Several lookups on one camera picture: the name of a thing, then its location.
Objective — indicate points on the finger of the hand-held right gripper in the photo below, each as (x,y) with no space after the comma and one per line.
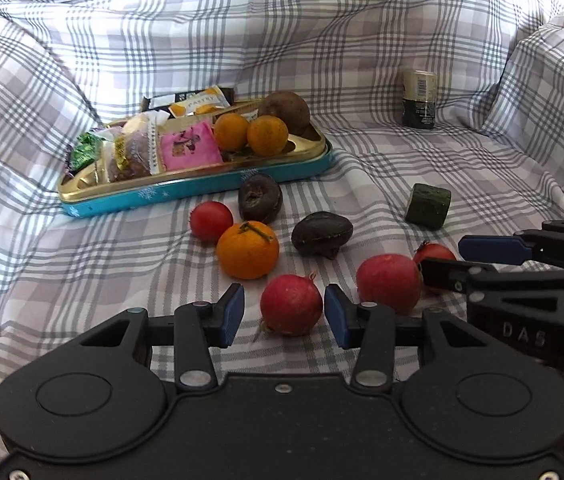
(444,274)
(492,248)

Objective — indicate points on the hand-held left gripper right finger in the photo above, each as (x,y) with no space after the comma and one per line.
(336,321)

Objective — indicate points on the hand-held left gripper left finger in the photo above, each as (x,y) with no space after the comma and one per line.
(232,312)

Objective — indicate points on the small red round fruit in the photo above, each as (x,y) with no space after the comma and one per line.
(434,252)

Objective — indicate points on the orange mandarin with stem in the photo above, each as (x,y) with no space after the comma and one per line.
(248,252)

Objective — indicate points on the dark green cube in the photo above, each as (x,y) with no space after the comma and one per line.
(427,206)

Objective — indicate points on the red tomato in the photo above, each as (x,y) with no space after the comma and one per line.
(210,221)

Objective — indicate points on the dark purple fruit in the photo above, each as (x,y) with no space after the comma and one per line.
(260,199)
(322,235)

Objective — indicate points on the teal and gold tin tray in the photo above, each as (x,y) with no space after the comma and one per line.
(186,192)

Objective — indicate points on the cream and green can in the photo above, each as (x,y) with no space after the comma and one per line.
(419,100)

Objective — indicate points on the pink snack packet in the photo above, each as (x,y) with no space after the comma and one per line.
(189,146)

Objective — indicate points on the plaid pillow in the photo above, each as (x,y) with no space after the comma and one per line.
(16,90)
(552,85)

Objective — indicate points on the clear wrapped pastry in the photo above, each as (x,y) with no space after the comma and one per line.
(136,150)

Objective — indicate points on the brown round fruit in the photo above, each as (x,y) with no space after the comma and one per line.
(284,110)

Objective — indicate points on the yellow and white snack packet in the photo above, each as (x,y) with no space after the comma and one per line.
(196,101)

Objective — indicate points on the green foil candy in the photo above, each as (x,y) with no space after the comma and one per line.
(84,152)

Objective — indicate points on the dark snack packet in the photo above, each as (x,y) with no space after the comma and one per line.
(159,102)

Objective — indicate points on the grey plaid bed sheet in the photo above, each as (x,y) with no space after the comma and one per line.
(362,35)

